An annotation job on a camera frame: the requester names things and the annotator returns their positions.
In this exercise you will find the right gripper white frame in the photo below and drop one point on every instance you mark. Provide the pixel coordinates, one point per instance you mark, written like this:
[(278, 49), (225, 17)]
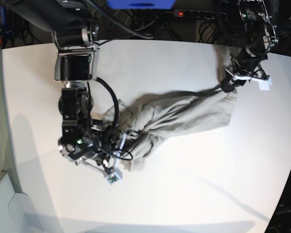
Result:
[(104, 158)]

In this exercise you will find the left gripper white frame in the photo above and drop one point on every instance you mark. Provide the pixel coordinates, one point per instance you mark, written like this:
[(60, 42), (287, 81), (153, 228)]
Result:
[(238, 77)]

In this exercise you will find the grey t-shirt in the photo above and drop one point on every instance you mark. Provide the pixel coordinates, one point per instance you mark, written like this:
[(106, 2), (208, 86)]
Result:
[(173, 114)]

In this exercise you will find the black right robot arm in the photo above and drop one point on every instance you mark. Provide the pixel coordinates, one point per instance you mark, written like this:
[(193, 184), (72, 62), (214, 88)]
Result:
[(75, 33)]

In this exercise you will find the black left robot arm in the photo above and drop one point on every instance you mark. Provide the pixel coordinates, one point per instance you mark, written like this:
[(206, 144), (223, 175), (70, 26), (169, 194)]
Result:
[(259, 19)]

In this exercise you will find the blue box at top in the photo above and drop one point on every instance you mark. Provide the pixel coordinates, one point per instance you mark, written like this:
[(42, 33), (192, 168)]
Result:
[(141, 4)]

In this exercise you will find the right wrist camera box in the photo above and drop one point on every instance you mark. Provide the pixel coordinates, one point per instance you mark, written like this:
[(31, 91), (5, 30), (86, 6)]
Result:
[(114, 177)]

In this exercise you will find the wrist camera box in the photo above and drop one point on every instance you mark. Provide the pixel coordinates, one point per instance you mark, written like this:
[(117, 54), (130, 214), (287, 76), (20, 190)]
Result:
[(265, 85), (114, 177)]

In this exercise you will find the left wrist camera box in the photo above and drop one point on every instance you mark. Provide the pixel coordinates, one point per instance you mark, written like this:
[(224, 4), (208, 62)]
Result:
[(265, 85)]

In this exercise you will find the black power strip red switch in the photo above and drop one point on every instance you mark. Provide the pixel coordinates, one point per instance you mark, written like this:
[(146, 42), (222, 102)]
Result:
[(194, 14)]

